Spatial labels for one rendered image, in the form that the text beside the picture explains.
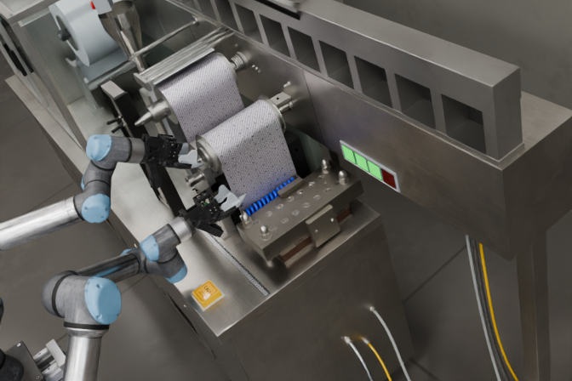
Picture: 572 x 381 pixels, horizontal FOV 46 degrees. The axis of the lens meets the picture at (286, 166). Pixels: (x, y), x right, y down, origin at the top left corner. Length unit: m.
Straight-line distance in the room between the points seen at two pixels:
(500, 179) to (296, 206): 0.82
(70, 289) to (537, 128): 1.22
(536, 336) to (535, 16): 1.68
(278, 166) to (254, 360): 0.63
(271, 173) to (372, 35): 0.74
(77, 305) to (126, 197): 0.98
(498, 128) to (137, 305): 2.52
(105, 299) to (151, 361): 1.55
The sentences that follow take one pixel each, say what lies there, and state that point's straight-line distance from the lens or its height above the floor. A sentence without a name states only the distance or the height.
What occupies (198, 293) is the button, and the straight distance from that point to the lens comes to 2.17.
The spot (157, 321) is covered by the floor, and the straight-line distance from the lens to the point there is 3.48.
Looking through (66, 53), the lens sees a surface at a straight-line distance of 2.89.
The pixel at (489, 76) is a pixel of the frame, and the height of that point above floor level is 1.65.
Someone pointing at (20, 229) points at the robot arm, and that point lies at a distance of 1.98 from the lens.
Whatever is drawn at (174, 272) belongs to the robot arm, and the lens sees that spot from 2.15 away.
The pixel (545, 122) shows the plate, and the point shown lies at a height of 1.44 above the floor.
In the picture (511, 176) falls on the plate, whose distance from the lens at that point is 1.55.
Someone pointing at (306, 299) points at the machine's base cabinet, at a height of 0.78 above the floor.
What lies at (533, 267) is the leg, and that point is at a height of 0.92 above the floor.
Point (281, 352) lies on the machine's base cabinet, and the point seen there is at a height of 0.65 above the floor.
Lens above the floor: 2.45
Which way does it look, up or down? 38 degrees down
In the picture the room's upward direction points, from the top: 19 degrees counter-clockwise
